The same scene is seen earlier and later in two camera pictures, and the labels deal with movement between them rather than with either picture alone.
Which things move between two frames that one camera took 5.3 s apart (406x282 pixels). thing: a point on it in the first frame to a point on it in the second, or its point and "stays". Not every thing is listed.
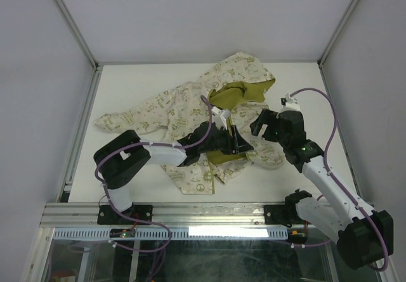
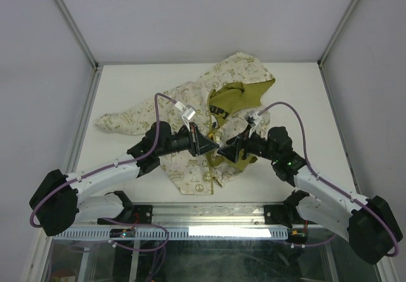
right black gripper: x=266 y=117 to x=231 y=152
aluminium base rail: x=66 y=214 stays
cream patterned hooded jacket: x=236 y=82 stays
